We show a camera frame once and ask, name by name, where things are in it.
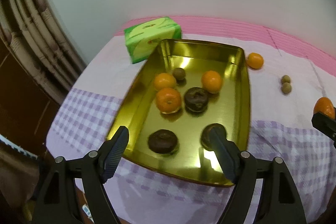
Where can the small green longan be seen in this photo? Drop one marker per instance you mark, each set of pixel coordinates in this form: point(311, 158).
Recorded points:
point(286, 88)
point(285, 79)

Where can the small green longan left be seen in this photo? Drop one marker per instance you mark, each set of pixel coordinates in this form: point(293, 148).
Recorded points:
point(286, 88)

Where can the brown striped curtain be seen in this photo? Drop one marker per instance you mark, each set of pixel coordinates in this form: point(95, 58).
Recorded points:
point(32, 34)

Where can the orange tangerine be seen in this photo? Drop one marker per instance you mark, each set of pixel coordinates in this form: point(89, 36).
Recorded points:
point(164, 80)
point(212, 82)
point(168, 100)
point(255, 61)
point(324, 106)

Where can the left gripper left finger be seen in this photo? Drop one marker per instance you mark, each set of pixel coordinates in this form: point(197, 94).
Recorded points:
point(57, 201)

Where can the pink foam mat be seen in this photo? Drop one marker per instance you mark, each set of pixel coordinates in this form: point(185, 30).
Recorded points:
point(282, 53)

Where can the small brown longan in tin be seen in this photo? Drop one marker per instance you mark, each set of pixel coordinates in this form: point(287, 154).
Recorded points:
point(179, 74)

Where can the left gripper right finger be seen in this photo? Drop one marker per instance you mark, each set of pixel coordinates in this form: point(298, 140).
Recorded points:
point(279, 198)

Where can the orange tangerine in tin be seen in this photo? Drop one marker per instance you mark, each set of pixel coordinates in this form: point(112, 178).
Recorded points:
point(212, 82)

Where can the white purple checkered tablecloth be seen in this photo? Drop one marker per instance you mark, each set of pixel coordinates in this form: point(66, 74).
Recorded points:
point(280, 126)

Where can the gold rectangular metal tin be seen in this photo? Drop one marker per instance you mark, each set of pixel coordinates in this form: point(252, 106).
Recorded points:
point(230, 107)

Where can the green tissue pack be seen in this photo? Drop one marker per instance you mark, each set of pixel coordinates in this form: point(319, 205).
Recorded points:
point(142, 39)

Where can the small green longan right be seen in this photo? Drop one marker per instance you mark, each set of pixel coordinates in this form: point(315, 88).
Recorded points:
point(285, 79)

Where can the dark passion fruit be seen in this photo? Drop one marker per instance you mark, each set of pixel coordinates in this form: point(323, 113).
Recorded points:
point(196, 99)
point(205, 136)
point(162, 141)

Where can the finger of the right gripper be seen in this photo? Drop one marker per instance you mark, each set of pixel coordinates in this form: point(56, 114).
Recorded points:
point(324, 123)

